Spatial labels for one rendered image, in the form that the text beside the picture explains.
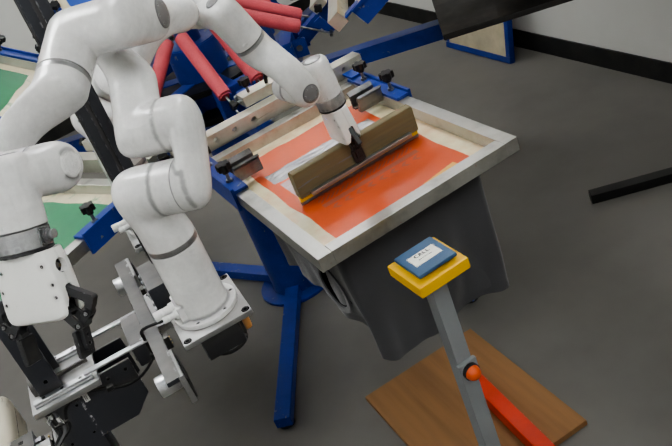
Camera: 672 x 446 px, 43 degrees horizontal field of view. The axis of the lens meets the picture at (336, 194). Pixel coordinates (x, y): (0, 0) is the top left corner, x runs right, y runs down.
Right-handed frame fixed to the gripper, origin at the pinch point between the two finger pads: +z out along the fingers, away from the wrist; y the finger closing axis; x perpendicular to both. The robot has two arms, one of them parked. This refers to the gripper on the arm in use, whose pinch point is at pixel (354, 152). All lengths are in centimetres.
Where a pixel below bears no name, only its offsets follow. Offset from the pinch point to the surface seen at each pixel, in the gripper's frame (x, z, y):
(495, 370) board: 13, 100, -4
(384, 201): -5.4, 5.2, 19.1
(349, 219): -15.1, 4.3, 17.7
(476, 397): -17, 44, 50
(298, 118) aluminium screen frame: 3.9, 3.3, -43.5
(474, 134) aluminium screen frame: 24.3, 4.7, 19.2
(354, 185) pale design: -5.7, 5.1, 4.9
